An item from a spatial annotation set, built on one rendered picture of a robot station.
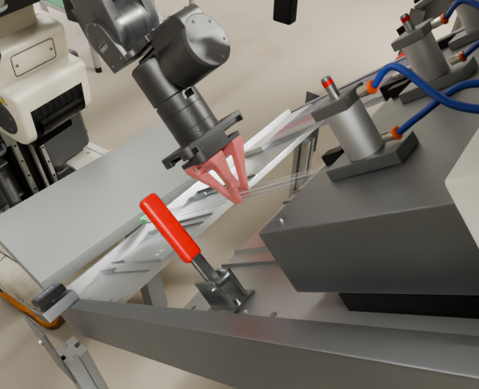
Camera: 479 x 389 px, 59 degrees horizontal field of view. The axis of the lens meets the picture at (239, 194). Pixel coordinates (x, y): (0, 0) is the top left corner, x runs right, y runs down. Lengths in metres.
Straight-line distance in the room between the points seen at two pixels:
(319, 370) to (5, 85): 1.01
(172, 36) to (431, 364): 0.39
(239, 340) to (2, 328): 1.45
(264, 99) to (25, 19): 1.57
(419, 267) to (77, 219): 0.90
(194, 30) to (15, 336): 1.36
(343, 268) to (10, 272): 1.28
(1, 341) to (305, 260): 1.48
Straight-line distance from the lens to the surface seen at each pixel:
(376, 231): 0.21
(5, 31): 1.15
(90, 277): 0.76
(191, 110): 0.51
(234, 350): 0.30
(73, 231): 1.02
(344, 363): 0.22
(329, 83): 0.25
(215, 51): 0.47
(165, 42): 0.49
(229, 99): 2.49
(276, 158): 0.74
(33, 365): 1.58
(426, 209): 0.19
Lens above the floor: 1.32
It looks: 45 degrees down
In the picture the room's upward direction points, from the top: straight up
